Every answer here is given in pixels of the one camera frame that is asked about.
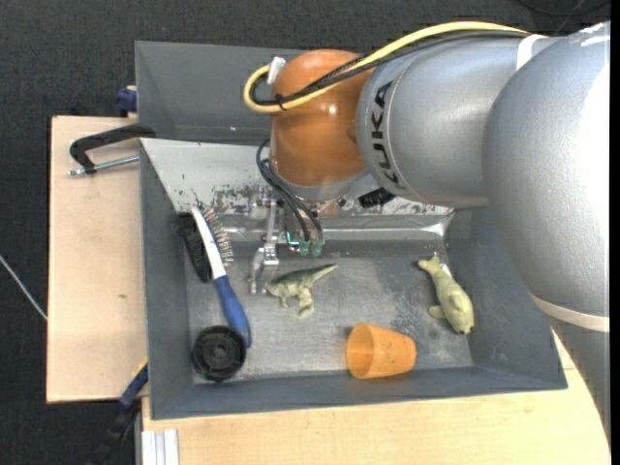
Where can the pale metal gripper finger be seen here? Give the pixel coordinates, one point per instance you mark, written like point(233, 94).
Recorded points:
point(271, 258)
point(256, 271)

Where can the green toy dinosaur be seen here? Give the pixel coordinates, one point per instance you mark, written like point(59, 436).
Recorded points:
point(295, 286)

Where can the black bristle brush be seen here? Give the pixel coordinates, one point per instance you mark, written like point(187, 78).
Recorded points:
point(196, 250)

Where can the black ribbed wheel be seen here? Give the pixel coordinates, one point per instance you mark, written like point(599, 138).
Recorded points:
point(218, 354)

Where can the grey metal bin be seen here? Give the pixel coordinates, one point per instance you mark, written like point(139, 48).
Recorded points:
point(339, 347)

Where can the orange plastic cup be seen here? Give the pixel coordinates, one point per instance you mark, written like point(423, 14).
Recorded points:
point(382, 351)

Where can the pale cardboard board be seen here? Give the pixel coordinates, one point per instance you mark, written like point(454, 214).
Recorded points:
point(92, 259)

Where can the green toy seal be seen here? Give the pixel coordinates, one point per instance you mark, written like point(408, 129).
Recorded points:
point(453, 298)

